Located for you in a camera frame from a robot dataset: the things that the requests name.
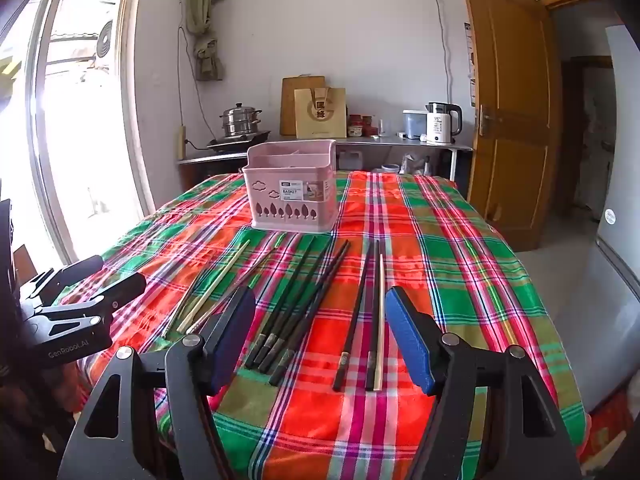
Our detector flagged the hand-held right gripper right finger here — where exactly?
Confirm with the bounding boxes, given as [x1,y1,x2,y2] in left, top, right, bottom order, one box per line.
[384,286,583,480]

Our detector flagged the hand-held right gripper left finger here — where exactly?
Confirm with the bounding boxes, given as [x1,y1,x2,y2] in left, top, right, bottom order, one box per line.
[60,286,257,480]

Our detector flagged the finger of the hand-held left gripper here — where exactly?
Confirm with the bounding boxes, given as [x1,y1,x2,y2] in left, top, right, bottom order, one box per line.
[19,255,105,307]
[35,272,147,334]

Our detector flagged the light wooden chopstick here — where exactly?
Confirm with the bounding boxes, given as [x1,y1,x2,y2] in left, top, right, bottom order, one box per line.
[375,254,385,392]
[177,240,251,333]

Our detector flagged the black chopstick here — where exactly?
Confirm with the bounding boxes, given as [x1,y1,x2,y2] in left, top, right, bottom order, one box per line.
[270,240,351,387]
[253,237,317,369]
[332,241,374,393]
[365,240,382,393]
[261,246,333,374]
[245,245,303,367]

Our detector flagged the pink plastic chopstick basket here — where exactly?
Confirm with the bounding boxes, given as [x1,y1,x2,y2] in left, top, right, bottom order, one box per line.
[242,139,340,233]

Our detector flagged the person's dark clothing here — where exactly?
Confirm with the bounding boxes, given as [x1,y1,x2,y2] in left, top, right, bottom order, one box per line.
[0,360,78,480]

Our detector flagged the red green plaid tablecloth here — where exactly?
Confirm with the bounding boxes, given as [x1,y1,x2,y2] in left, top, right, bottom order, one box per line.
[75,170,586,480]

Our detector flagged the low metal shelf stand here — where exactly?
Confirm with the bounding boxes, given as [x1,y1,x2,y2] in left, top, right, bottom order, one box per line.
[177,152,251,193]

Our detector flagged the crumpled plastic bags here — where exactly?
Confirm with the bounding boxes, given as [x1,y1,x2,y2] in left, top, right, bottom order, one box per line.
[402,152,433,176]

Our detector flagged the black induction cooker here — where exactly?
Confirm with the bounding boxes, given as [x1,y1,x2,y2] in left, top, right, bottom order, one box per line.
[206,131,272,151]

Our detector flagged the stainless steel steamer pot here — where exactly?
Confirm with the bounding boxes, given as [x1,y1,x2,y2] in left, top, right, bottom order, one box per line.
[220,102,263,138]

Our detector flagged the silver refrigerator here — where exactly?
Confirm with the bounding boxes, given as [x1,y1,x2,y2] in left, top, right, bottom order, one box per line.
[552,25,640,416]

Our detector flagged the white electric kettle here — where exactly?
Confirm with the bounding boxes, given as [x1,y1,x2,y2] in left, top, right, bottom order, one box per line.
[425,102,463,146]

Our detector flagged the plastic container with blue lid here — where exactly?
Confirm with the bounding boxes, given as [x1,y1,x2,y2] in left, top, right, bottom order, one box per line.
[403,109,428,140]

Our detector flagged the red plastic stool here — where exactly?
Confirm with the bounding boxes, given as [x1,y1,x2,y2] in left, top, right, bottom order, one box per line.
[585,395,640,466]

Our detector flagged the tan paper gift bag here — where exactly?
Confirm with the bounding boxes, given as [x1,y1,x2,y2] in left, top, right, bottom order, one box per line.
[293,87,347,140]

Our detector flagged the outdoor air conditioner unit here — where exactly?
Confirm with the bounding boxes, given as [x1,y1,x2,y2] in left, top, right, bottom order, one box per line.
[92,20,118,68]

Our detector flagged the wooden cutting board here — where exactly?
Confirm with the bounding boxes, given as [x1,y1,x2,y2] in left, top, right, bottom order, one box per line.
[279,76,326,136]

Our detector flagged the wooden door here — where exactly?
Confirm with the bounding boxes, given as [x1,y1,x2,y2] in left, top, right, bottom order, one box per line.
[457,0,563,253]

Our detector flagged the grey window frame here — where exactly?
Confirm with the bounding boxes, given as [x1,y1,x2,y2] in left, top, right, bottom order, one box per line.
[0,0,156,271]

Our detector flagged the thin dark power cable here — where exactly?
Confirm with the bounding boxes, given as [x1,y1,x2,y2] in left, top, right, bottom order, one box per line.
[176,27,210,135]

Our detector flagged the cloth wrapped air conditioner hose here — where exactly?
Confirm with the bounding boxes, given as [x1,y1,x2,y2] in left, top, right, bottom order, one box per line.
[186,0,224,82]

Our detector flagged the wall chart poster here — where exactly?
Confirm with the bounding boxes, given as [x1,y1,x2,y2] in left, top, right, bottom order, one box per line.
[464,22,476,108]

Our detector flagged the thin wall cable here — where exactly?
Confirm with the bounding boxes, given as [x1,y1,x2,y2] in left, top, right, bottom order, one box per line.
[429,0,455,107]

